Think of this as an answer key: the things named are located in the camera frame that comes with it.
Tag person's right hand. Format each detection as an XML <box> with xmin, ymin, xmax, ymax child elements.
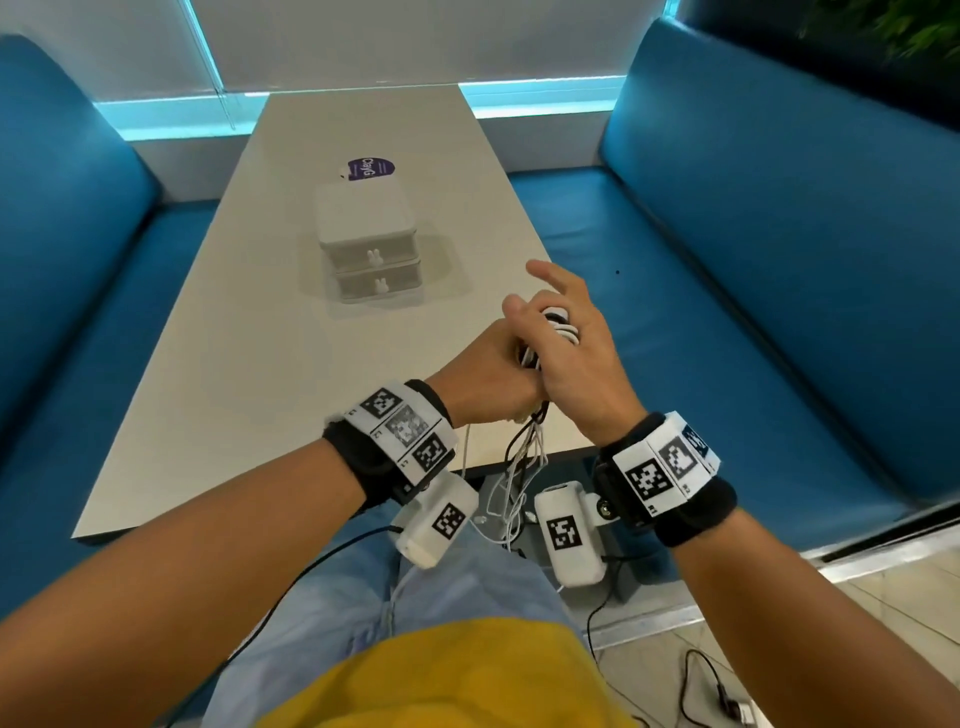
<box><xmin>500</xmin><ymin>258</ymin><xmax>648</xmax><ymax>448</ymax></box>

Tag white mini drawer box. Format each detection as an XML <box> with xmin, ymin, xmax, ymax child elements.
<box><xmin>314</xmin><ymin>179</ymin><xmax>424</xmax><ymax>304</ymax></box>

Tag person's left forearm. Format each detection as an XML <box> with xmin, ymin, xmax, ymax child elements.
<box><xmin>0</xmin><ymin>438</ymin><xmax>369</xmax><ymax>728</ymax></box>

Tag light blue jeans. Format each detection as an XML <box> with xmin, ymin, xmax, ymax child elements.
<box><xmin>202</xmin><ymin>517</ymin><xmax>586</xmax><ymax>728</ymax></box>

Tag green artificial plant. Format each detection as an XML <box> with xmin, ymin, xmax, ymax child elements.
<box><xmin>806</xmin><ymin>0</ymin><xmax>960</xmax><ymax>61</ymax></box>

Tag person's right forearm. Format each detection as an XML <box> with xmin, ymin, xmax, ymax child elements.
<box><xmin>674</xmin><ymin>509</ymin><xmax>960</xmax><ymax>728</ymax></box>

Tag yellow shirt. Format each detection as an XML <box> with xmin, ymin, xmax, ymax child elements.
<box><xmin>254</xmin><ymin>618</ymin><xmax>639</xmax><ymax>728</ymax></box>

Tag white table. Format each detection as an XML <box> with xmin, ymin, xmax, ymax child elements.
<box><xmin>71</xmin><ymin>83</ymin><xmax>594</xmax><ymax>541</ymax></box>

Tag cyan wall light strips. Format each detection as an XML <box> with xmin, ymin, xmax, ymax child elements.
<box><xmin>93</xmin><ymin>0</ymin><xmax>680</xmax><ymax>144</ymax></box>

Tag silver metal floor rail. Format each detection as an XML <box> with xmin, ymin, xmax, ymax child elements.
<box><xmin>584</xmin><ymin>524</ymin><xmax>960</xmax><ymax>650</ymax></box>

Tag grey metal table base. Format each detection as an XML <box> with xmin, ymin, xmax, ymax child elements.
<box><xmin>464</xmin><ymin>457</ymin><xmax>676</xmax><ymax>601</ymax></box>

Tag black marker wristband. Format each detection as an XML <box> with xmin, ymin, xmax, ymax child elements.
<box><xmin>322</xmin><ymin>378</ymin><xmax>459</xmax><ymax>511</ymax></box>
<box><xmin>592</xmin><ymin>410</ymin><xmax>739</xmax><ymax>549</ymax></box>

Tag bundle of charging cables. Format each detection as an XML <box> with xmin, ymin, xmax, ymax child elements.
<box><xmin>461</xmin><ymin>303</ymin><xmax>583</xmax><ymax>549</ymax></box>

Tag black camera cable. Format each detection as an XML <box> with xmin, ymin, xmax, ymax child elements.
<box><xmin>584</xmin><ymin>551</ymin><xmax>751</xmax><ymax>728</ymax></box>
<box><xmin>164</xmin><ymin>523</ymin><xmax>406</xmax><ymax>728</ymax></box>

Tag person's left hand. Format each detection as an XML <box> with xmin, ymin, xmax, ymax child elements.
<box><xmin>427</xmin><ymin>318</ymin><xmax>545</xmax><ymax>429</ymax></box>

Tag round purple sticker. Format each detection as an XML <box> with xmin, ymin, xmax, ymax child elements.
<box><xmin>341</xmin><ymin>155</ymin><xmax>399</xmax><ymax>180</ymax></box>

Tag blue sofa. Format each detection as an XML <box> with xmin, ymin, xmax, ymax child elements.
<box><xmin>0</xmin><ymin>33</ymin><xmax>226</xmax><ymax>721</ymax></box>
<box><xmin>509</xmin><ymin>16</ymin><xmax>960</xmax><ymax>586</ymax></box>

